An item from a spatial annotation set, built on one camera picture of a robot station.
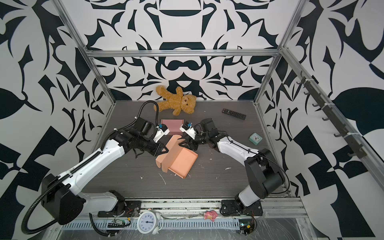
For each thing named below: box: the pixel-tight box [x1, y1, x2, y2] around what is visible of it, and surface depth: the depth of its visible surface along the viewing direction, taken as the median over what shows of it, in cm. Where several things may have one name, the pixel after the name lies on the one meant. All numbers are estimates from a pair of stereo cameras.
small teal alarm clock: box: [248, 132, 263, 146], surface depth 101 cm
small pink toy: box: [203, 210, 218, 222], surface depth 72 cm
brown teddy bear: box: [154, 85, 197, 116], surface depth 113 cm
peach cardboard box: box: [155, 135, 198, 179], surface depth 87 cm
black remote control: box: [221, 108, 247, 121], surface depth 114 cm
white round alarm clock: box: [135, 210, 164, 235], surface depth 70 cm
